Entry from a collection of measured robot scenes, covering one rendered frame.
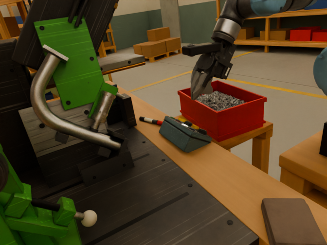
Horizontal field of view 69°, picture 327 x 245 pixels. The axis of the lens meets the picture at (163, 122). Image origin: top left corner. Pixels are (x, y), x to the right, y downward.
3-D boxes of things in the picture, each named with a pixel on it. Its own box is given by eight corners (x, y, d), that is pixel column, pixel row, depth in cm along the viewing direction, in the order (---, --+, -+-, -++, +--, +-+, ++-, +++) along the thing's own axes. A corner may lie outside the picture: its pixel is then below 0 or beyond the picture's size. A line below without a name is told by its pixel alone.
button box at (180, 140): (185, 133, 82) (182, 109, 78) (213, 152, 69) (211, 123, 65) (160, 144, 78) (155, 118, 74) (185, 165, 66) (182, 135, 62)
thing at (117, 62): (128, 60, 92) (126, 52, 91) (145, 64, 79) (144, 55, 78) (17, 86, 77) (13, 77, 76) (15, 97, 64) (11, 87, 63)
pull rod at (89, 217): (96, 215, 45) (88, 191, 42) (100, 225, 42) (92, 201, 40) (66, 230, 43) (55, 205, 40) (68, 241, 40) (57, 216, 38)
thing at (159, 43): (164, 52, 762) (161, 27, 730) (182, 52, 705) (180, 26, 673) (134, 61, 694) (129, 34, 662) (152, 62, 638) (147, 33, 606)
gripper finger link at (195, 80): (202, 104, 79) (214, 78, 77) (190, 98, 75) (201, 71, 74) (197, 101, 81) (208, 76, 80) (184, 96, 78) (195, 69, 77)
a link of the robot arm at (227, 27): (230, 17, 68) (211, 18, 75) (223, 33, 69) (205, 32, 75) (245, 29, 72) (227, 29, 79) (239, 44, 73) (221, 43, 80)
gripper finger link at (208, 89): (208, 106, 76) (221, 79, 75) (195, 101, 73) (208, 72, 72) (202, 104, 79) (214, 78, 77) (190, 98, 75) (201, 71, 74)
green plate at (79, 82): (103, 98, 70) (80, 24, 66) (110, 97, 62) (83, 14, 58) (62, 109, 65) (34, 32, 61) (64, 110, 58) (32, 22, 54)
